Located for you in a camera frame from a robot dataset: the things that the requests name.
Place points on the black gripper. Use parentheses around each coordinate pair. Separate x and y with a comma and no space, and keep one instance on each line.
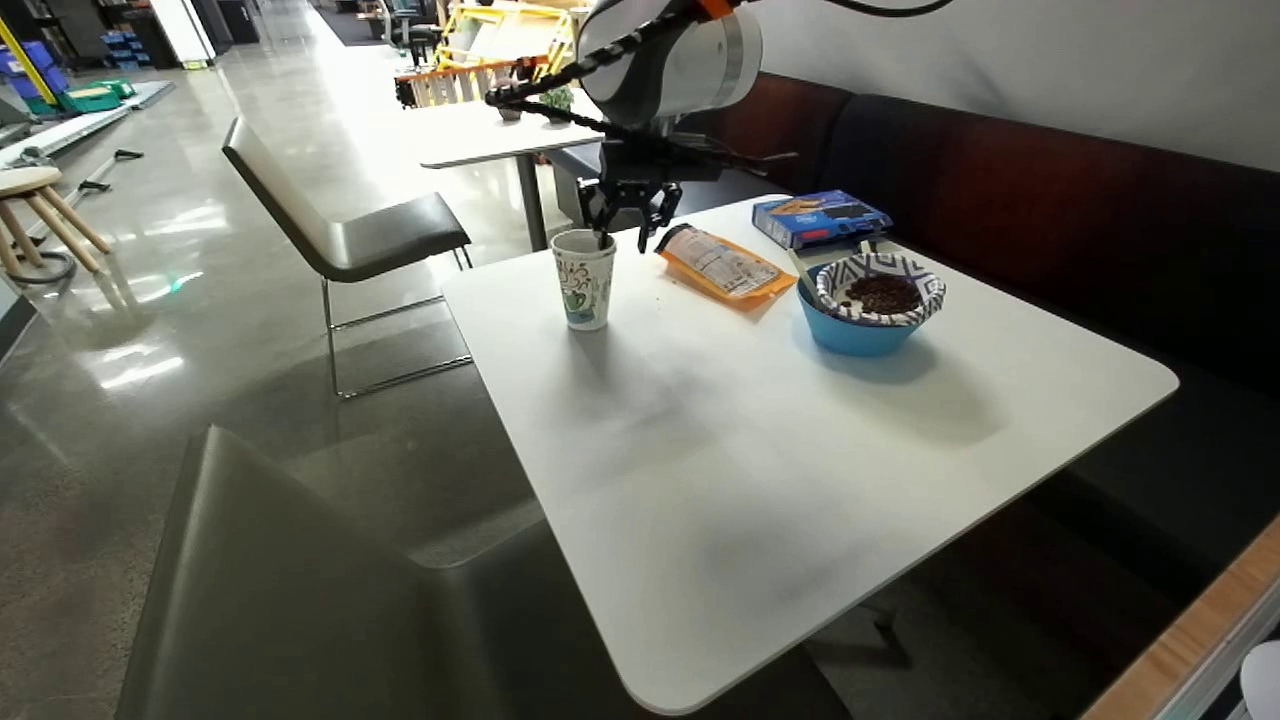
(632,176)

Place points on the white patterned paper cup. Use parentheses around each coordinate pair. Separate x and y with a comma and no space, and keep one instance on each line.
(586,276)

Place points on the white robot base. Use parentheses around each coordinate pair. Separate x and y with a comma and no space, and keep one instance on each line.
(1260,681)

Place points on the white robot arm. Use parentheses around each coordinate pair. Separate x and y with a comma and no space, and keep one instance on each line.
(654,65)

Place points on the orange snack packet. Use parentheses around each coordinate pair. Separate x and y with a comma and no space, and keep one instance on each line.
(722,270)

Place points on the blue cookie box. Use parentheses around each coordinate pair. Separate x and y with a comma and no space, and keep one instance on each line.
(816,223)

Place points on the patterned paper bowl with food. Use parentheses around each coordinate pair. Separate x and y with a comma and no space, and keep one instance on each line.
(876,291)

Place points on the blue plastic bowl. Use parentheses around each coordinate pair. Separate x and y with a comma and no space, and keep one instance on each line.
(840,334)

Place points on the dark grey chair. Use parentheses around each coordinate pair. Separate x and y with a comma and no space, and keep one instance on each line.
(348,250)

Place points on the near grey chair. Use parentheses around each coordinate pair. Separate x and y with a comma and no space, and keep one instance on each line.
(273,607)

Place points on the black bench seat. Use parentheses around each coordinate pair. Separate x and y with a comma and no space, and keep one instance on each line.
(1153,250)

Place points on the wooden stool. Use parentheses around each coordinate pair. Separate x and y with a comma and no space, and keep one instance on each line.
(78,245)

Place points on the wooden plank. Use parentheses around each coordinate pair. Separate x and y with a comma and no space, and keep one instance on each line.
(1200,633)

